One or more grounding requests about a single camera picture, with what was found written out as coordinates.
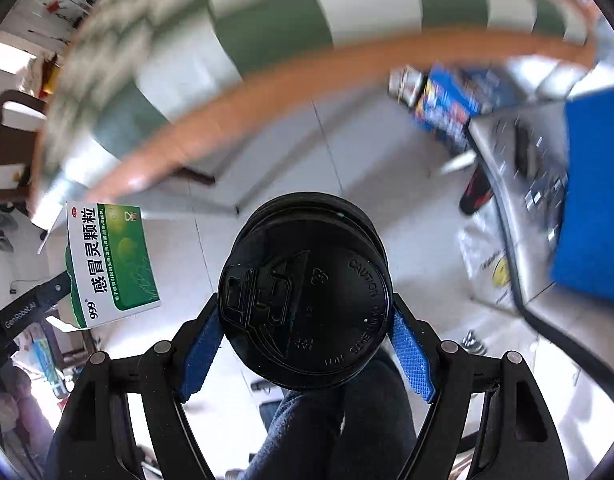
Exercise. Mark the green white medicine box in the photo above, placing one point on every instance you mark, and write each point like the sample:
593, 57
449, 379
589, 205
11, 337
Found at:
112, 265

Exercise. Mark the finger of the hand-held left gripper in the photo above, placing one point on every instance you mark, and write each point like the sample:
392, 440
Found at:
54, 290

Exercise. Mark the blue bin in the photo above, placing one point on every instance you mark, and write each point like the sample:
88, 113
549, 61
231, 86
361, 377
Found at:
592, 195

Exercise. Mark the black plastic cup lid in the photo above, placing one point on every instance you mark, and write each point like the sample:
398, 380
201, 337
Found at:
307, 300

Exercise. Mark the dark wooden chair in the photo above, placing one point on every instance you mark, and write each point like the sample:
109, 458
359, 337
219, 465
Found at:
12, 150

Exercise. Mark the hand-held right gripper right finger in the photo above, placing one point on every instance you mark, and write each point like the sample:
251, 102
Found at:
412, 355

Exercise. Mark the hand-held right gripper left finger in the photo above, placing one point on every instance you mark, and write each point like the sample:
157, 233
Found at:
202, 355

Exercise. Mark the blue printed box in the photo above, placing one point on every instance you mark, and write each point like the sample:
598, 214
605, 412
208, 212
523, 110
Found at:
457, 105

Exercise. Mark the white plastic bag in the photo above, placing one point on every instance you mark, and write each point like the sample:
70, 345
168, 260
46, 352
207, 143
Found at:
492, 265

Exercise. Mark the green checkered table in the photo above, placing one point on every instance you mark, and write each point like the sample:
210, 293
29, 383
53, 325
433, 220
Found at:
267, 25

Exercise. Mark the person's dark trousers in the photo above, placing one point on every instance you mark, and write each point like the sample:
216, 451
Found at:
337, 425

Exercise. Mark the black red shoe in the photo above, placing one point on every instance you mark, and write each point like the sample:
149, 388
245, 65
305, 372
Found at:
474, 192

